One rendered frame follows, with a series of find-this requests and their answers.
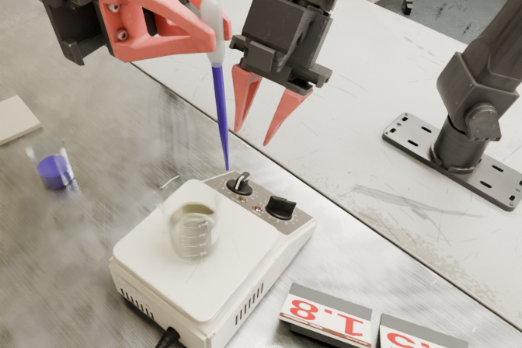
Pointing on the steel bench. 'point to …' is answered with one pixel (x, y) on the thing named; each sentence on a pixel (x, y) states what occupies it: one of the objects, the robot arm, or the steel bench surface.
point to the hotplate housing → (212, 330)
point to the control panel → (261, 195)
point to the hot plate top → (194, 298)
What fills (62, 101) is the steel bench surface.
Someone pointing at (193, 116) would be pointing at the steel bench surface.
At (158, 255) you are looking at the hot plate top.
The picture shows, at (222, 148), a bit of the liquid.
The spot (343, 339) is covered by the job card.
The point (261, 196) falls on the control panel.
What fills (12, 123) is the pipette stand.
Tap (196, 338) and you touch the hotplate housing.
